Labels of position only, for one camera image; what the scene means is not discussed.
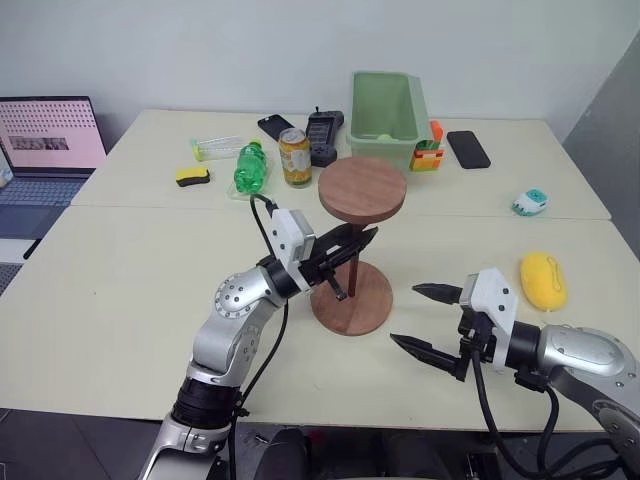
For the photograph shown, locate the yellow and black sponge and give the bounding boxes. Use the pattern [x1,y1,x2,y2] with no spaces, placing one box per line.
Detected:
[174,166,212,189]

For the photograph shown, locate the clear plastic bottle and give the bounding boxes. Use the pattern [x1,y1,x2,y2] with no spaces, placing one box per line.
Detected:
[189,134,249,163]

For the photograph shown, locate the colourful toy brick block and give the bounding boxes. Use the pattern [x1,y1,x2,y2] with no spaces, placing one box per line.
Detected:
[409,119,447,174]

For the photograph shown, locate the yellow plush sponge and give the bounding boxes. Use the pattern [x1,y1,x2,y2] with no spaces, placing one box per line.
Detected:
[519,251,570,312]

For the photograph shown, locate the small black smartphone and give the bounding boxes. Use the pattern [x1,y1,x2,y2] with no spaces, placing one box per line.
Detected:
[257,114,296,142]

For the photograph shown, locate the wooden pole with round disc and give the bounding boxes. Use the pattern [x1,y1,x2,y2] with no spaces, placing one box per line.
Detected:
[317,155,409,297]

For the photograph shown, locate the white and teal small gadget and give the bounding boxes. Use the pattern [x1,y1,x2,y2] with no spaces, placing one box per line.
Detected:
[511,187,552,218]

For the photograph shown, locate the open laptop computer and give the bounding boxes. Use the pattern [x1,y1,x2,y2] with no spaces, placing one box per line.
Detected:
[0,95,108,262]

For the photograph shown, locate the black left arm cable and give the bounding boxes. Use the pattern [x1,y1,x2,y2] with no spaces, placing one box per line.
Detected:
[228,193,291,480]

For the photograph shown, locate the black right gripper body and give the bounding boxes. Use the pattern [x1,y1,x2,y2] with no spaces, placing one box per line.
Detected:
[454,305,502,385]

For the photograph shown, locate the round wooden base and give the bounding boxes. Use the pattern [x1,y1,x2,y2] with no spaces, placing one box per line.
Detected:
[309,259,394,337]

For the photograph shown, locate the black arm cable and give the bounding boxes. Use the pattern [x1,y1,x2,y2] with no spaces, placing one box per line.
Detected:
[467,349,561,480]
[228,193,291,480]

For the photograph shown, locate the green plastic bin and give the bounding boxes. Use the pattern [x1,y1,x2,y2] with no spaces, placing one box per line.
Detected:
[347,71,434,160]

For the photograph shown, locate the large black smartphone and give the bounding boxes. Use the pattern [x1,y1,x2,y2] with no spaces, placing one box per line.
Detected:
[446,130,492,171]

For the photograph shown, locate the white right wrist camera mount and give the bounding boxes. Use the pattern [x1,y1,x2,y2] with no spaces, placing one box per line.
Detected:
[458,267,519,372]

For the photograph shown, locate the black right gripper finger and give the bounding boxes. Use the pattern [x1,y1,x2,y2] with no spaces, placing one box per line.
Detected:
[410,282,465,306]
[389,333,462,380]

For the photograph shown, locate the green plastic bottle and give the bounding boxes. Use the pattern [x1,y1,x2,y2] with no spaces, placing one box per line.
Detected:
[233,140,266,195]

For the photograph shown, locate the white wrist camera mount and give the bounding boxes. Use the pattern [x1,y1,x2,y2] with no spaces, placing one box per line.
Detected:
[269,208,317,292]
[458,267,519,372]

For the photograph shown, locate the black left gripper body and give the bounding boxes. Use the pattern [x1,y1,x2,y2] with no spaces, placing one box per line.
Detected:
[298,237,348,303]

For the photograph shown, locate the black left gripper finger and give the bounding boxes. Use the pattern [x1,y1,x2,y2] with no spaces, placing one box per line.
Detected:
[318,223,363,251]
[326,226,380,270]

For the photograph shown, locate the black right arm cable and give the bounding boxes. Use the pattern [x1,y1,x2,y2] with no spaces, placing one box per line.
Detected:
[467,349,561,480]

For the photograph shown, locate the yellow drink can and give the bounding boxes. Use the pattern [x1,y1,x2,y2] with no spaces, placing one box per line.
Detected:
[278,127,314,189]

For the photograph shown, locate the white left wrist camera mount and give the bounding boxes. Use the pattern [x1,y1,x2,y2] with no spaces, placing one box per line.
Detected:
[269,208,317,292]

